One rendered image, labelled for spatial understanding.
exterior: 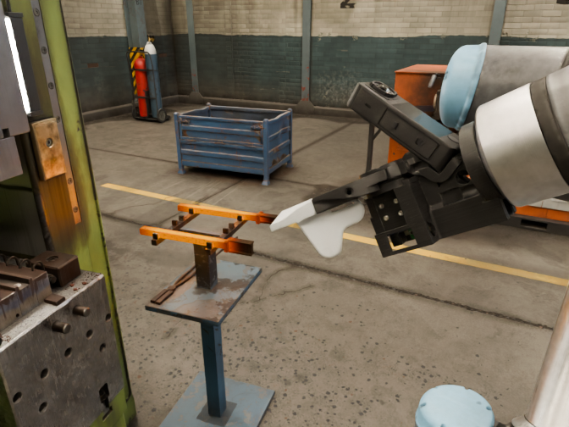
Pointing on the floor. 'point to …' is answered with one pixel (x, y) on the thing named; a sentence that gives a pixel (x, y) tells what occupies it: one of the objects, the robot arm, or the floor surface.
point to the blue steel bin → (234, 139)
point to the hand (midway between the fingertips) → (308, 207)
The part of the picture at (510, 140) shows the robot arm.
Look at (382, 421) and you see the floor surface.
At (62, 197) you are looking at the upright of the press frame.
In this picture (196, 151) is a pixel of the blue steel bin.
